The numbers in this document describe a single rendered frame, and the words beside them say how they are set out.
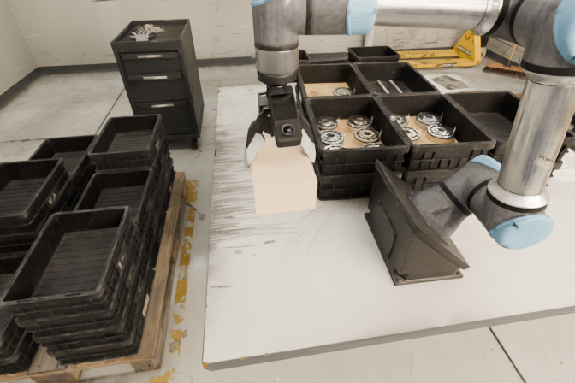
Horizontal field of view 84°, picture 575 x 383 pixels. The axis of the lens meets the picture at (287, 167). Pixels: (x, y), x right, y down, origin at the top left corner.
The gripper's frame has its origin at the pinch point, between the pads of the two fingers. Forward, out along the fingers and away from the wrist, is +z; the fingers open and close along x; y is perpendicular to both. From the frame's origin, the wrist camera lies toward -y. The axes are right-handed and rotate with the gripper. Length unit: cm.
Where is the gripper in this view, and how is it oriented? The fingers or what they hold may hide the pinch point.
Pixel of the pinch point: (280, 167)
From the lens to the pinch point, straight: 67.2
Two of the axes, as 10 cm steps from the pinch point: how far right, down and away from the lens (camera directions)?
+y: -1.4, -5.9, 7.9
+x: -9.9, 0.9, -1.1
